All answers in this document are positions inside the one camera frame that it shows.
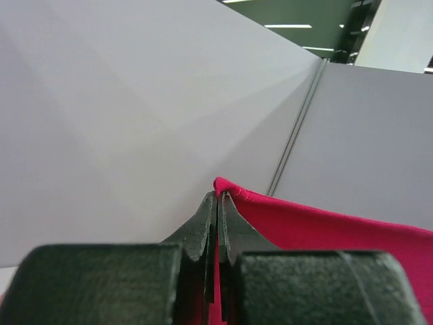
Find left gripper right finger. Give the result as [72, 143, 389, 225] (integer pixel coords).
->
[217, 192, 279, 324]

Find magenta polo shirt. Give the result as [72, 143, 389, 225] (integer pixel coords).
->
[213, 177, 432, 324]

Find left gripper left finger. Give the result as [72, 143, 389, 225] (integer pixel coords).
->
[162, 192, 217, 324]

